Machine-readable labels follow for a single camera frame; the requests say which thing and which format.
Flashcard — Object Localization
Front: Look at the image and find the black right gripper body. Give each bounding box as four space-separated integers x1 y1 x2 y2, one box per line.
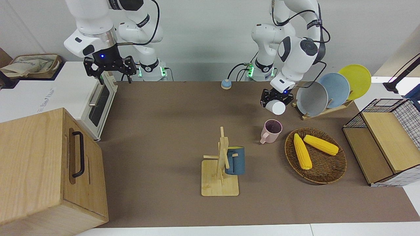
88 44 128 71

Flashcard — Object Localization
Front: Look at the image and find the yellow corn cob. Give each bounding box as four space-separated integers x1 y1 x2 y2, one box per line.
304 134 339 156
294 133 313 170

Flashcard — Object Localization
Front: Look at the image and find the light blue plate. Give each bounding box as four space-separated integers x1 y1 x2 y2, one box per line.
318 72 350 109

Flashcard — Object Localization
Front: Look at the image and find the wooden mug tree stand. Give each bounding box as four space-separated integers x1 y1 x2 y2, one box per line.
201 127 240 197

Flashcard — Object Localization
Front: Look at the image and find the dark teal mug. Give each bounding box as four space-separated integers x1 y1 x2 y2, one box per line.
225 146 245 175

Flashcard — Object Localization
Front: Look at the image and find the white oven door handle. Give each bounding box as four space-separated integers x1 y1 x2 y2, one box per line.
89 83 105 107

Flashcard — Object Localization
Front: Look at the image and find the grey plate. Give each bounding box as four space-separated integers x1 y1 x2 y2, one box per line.
296 81 329 117

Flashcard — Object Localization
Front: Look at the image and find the white cup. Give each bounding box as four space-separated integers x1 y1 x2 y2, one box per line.
265 100 286 115

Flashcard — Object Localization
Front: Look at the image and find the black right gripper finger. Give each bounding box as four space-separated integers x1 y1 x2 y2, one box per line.
83 58 105 85
119 56 137 84

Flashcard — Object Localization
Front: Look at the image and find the pink mug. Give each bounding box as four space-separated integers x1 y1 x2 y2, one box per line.
260 119 283 144

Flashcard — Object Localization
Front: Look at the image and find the blue plastic object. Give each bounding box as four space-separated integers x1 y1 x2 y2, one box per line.
404 88 420 110

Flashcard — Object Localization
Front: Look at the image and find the yellow plate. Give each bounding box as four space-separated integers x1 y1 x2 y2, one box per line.
338 64 372 101

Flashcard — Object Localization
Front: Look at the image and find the black cabinet handle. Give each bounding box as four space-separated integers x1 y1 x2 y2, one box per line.
72 131 85 178

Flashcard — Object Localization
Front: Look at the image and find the wooden cabinet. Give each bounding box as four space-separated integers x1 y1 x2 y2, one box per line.
0 108 109 236

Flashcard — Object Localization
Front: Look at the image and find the brown table mat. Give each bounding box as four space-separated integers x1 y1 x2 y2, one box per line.
95 81 420 228

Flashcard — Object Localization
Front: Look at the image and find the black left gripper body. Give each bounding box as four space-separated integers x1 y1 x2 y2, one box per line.
269 88 294 103

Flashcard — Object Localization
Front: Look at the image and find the white toaster oven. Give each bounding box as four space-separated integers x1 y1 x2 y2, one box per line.
0 61 118 142

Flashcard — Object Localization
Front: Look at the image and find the wire basket with wooden boards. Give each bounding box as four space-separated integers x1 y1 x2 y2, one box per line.
342 98 420 187

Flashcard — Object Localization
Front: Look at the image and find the wooden plate rack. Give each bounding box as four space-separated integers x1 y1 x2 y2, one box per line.
292 98 354 121

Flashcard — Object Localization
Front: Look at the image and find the black camera stand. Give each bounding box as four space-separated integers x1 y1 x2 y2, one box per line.
383 52 420 94

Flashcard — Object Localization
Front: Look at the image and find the round wicker basket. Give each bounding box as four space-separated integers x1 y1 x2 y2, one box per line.
284 128 347 185

